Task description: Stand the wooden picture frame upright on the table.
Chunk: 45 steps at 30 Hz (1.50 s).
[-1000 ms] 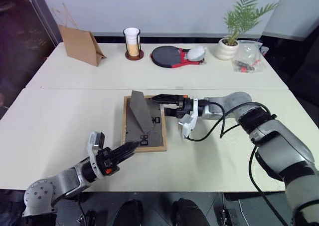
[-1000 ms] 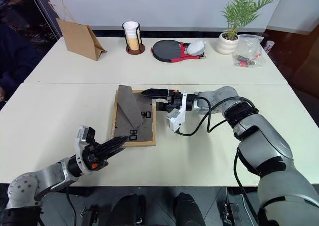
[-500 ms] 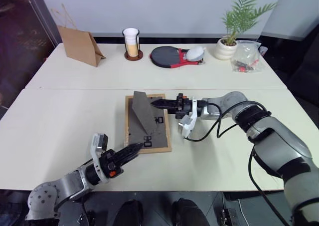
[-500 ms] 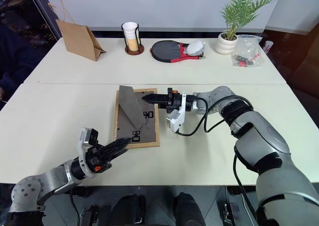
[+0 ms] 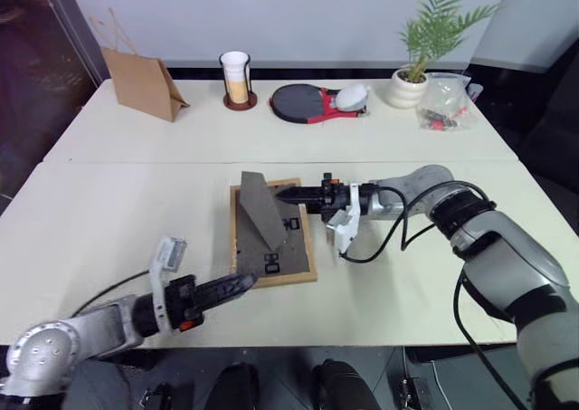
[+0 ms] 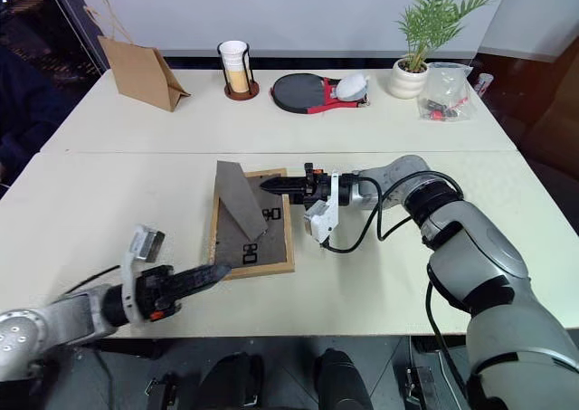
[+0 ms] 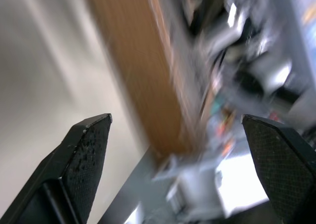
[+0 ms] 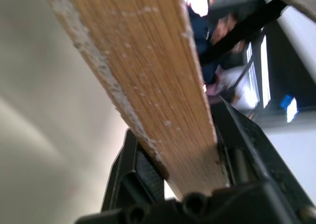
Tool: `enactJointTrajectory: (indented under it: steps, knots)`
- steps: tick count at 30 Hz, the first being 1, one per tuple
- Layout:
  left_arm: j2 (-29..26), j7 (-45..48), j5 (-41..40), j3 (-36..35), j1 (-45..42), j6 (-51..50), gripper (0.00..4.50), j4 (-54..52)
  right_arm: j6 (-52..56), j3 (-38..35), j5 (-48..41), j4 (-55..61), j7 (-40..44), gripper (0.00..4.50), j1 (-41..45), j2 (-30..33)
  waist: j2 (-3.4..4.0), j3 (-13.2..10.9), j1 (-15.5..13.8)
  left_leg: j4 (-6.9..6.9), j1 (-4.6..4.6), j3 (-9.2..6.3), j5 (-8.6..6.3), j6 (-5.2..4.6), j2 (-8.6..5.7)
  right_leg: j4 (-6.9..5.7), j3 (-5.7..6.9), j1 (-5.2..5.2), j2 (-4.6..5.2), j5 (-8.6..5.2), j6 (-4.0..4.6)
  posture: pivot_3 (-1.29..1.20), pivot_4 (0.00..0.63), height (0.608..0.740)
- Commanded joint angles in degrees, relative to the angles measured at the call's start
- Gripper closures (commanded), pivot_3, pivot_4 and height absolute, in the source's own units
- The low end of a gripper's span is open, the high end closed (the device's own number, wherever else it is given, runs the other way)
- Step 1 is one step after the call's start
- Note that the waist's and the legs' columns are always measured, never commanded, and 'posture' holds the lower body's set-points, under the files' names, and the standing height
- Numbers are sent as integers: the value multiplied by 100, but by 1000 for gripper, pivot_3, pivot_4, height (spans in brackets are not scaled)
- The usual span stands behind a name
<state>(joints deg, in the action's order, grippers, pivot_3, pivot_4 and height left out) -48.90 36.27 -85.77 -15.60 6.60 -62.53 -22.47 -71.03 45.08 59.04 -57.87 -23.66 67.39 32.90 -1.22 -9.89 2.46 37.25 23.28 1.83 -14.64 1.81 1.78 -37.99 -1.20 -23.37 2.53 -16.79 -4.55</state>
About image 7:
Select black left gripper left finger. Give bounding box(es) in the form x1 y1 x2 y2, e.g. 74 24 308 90
0 113 113 224

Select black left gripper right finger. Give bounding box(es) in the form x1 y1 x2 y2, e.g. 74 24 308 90
240 114 316 224

